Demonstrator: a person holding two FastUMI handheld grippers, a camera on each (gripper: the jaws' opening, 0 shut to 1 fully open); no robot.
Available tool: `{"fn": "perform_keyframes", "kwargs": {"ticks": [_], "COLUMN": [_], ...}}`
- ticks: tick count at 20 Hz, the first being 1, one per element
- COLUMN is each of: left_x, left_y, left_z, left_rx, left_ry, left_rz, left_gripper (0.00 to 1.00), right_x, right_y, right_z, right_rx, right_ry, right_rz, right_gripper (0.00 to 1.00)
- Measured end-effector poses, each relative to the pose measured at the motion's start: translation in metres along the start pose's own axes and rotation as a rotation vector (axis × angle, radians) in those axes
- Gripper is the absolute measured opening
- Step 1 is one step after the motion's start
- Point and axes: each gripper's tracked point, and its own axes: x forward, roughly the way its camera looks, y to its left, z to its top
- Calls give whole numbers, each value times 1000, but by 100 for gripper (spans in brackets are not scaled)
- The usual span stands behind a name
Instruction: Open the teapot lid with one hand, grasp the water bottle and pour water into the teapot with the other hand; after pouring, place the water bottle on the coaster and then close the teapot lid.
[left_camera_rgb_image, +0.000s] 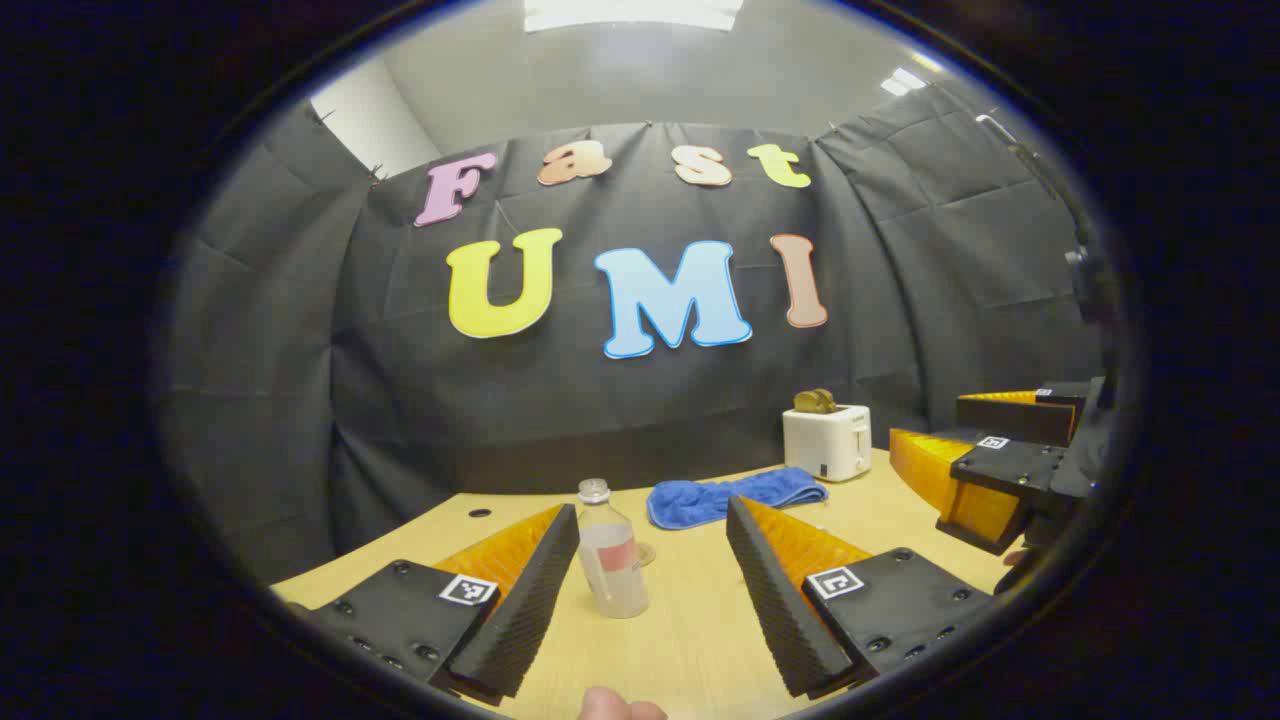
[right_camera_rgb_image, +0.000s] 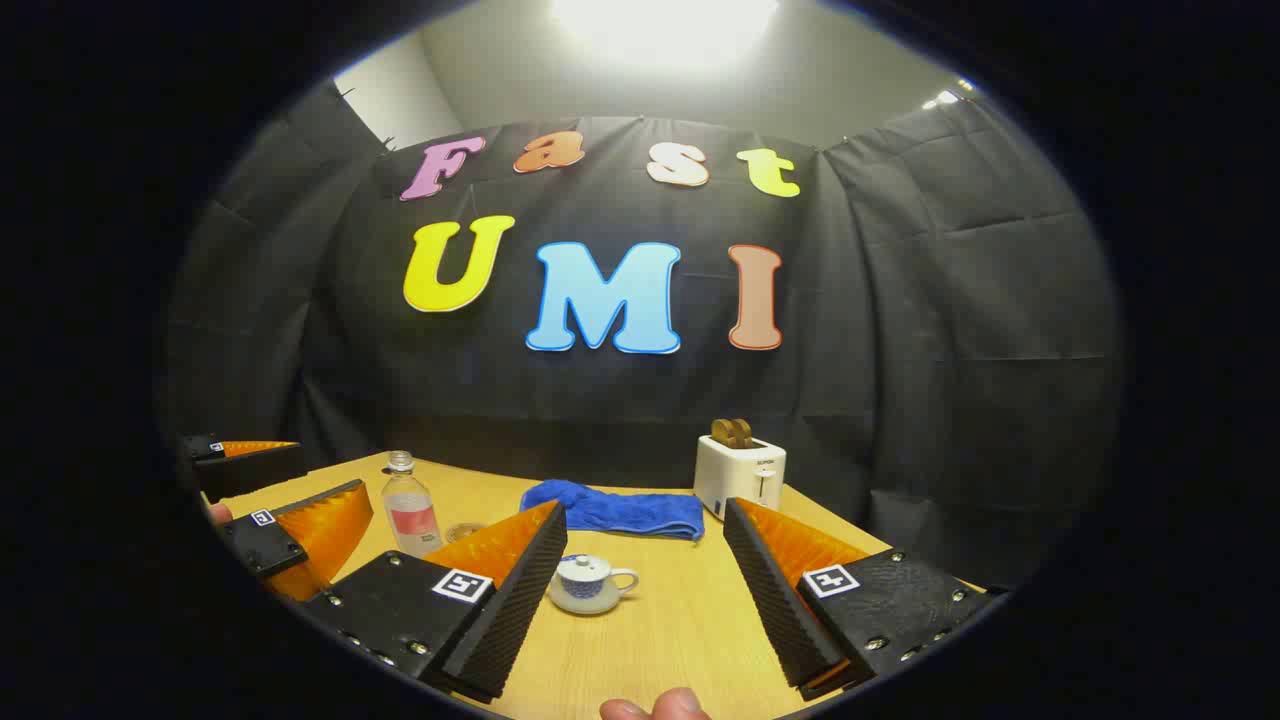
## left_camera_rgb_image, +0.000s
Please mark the black metal stand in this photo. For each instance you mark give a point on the black metal stand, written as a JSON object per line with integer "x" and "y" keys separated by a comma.
{"x": 1090, "y": 280}

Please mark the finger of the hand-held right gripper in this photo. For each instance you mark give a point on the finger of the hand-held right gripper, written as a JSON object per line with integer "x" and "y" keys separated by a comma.
{"x": 1005, "y": 470}
{"x": 1015, "y": 418}

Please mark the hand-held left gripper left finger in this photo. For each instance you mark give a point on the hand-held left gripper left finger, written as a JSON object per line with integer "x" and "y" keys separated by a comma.
{"x": 530, "y": 610}

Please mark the black backdrop cloth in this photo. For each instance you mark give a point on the black backdrop cloth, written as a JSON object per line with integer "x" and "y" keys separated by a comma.
{"x": 400, "y": 400}

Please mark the brown bread slice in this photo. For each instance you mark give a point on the brown bread slice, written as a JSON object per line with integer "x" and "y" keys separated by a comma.
{"x": 828, "y": 399}
{"x": 806, "y": 402}

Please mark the blue towel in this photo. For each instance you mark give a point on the blue towel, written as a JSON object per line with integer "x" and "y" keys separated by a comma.
{"x": 720, "y": 495}

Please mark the clear plastic water bottle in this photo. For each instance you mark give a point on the clear plastic water bottle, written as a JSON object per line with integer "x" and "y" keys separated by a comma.
{"x": 615, "y": 585}

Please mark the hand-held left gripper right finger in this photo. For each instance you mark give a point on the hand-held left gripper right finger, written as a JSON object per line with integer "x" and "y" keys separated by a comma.
{"x": 775, "y": 610}

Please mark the white toaster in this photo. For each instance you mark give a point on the white toaster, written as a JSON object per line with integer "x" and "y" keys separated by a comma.
{"x": 825, "y": 445}

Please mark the round brown coaster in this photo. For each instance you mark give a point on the round brown coaster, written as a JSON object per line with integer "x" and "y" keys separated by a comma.
{"x": 649, "y": 554}

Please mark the ceiling light panel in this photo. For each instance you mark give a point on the ceiling light panel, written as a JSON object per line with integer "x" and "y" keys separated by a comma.
{"x": 630, "y": 12}
{"x": 903, "y": 81}

